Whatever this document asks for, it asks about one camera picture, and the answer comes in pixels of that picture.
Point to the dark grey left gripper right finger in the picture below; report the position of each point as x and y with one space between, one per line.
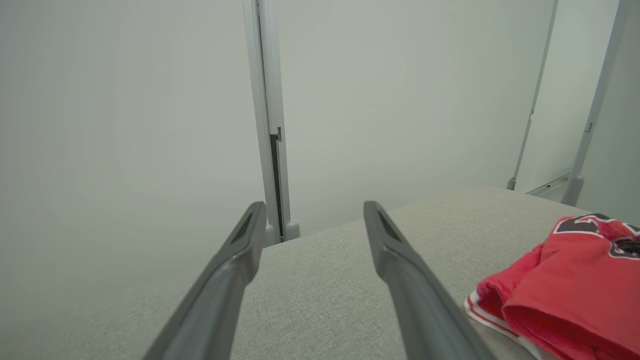
420 310

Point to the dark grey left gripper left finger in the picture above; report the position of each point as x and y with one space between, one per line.
227 295

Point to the red jersey with white sleeves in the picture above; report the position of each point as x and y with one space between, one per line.
575 290

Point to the grey fabric sofa cushion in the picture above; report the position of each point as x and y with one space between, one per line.
325 290

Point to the grey double partition post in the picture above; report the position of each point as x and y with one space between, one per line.
267 100

